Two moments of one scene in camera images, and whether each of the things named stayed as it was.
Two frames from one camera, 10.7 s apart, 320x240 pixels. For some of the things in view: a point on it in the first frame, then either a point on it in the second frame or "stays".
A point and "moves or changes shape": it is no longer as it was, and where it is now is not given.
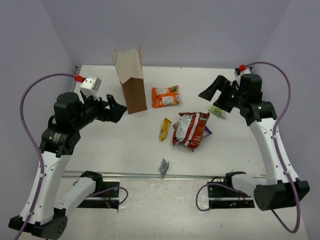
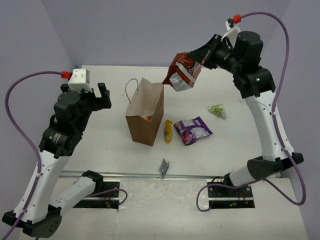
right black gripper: x=223 y=84 -> x=205 y=53
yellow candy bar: x=163 y=132 moves or changes shape
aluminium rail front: x=160 y=175 stays
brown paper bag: x=128 y=66 -> x=145 y=109
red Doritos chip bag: x=190 y=129 -> x=183 y=72
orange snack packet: x=163 y=97 -> x=149 y=118
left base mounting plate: x=109 y=200 stays
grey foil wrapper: x=164 y=167 stays
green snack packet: x=218 y=111 stays
